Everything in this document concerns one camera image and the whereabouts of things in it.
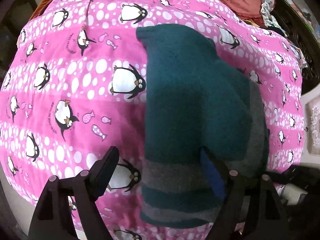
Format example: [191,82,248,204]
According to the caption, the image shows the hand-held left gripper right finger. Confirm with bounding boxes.
[199,146,292,240]

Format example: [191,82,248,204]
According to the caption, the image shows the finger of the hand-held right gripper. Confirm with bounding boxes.
[269,164,320,193]

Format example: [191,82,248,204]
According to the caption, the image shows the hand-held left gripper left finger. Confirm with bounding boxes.
[27,146,120,240]

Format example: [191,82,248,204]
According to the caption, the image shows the teal knit sweater grey stripes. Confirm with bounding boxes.
[136,24,271,229]

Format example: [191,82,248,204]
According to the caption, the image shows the white lace cloth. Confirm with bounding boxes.
[303,90,320,156]

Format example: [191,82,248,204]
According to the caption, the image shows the pink penguin print blanket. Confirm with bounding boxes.
[0,0,307,240]

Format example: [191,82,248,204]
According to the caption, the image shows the dark wooden headboard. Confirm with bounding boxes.
[271,0,320,96]

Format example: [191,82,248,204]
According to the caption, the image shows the floral ruffled pillow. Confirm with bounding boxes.
[241,0,283,30]

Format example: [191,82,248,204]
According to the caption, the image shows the red yellow patterned quilt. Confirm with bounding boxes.
[16,0,208,48]

